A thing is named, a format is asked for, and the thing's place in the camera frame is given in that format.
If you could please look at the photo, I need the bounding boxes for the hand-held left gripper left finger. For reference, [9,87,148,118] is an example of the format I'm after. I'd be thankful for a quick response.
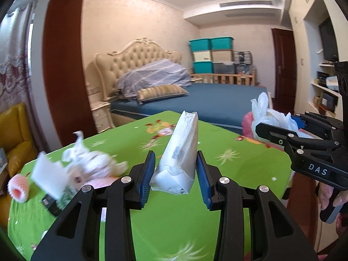
[31,150,157,261]

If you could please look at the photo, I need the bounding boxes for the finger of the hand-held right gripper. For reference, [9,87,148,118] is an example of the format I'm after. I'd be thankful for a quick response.
[294,111,343,140]
[256,123,334,167]

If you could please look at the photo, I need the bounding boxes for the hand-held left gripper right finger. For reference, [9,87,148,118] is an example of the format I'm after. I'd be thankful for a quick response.
[196,150,318,261]

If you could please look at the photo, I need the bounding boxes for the white plastic bag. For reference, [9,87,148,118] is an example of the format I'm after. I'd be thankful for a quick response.
[250,92,313,142]

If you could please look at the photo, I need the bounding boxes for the pink trash bin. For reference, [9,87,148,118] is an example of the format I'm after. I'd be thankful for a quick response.
[242,111,286,153]

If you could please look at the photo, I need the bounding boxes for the white tissue packet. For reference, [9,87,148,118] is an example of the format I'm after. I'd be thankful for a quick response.
[149,110,199,195]

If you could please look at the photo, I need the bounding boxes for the person's right hand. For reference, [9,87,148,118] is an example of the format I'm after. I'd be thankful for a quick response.
[316,181,348,236]

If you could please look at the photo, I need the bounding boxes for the dark blue box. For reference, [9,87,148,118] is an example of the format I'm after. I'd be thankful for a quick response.
[320,92,339,112]

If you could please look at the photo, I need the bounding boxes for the light blue tissue box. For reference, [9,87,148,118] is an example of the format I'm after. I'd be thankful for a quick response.
[326,75,340,91]

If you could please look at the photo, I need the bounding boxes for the green printed tablecloth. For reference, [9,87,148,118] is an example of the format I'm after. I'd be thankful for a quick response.
[7,110,293,261]

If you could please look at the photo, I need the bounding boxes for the dark wooden door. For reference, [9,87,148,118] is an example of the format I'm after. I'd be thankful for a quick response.
[271,28,297,115]

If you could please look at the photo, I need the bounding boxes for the bed with blue sheet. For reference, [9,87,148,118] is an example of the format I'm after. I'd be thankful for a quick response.
[110,83,269,135]

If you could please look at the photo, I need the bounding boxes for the cream carved nightstand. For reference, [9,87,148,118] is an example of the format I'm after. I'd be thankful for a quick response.
[85,84,115,134]

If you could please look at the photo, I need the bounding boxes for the black white checkered bags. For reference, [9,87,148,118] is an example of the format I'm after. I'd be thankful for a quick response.
[232,50,254,74]

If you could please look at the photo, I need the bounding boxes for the striped beige pillow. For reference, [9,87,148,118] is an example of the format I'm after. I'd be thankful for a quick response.
[136,84,190,104]

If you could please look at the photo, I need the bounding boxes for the black television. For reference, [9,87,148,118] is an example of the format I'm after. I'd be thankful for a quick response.
[318,18,339,62]

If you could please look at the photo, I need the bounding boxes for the stack of plastic storage boxes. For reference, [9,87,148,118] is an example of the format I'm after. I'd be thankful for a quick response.
[189,37,236,74]

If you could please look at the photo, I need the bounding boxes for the white paper card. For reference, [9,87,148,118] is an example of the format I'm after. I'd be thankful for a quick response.
[30,152,70,199]

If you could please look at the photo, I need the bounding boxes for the blue striped quilt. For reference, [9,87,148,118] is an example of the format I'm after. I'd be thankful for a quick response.
[116,58,191,100]

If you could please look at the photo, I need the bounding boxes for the small black box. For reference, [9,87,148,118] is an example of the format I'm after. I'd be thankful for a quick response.
[41,193,66,217]

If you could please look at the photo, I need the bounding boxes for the beige tufted headboard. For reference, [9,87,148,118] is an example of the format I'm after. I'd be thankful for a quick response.
[93,37,183,101]

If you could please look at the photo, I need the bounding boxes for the pink white foam fruit net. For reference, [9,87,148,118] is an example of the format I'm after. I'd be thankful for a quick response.
[8,175,29,203]

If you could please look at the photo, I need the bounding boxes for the yellow sofa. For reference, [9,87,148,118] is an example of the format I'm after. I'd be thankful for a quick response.
[0,103,38,223]

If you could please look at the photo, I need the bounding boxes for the patterned curtain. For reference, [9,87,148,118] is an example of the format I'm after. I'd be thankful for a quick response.
[0,1,37,115]

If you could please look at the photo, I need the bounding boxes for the white built-in wall cabinet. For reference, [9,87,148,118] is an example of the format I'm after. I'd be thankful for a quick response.
[288,0,348,131]

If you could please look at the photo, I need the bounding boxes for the wooden crib rail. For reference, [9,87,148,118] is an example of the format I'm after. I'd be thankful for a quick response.
[190,69,259,87]

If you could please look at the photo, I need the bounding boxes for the brown wooden door frame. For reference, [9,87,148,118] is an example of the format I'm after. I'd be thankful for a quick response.
[42,0,95,155]

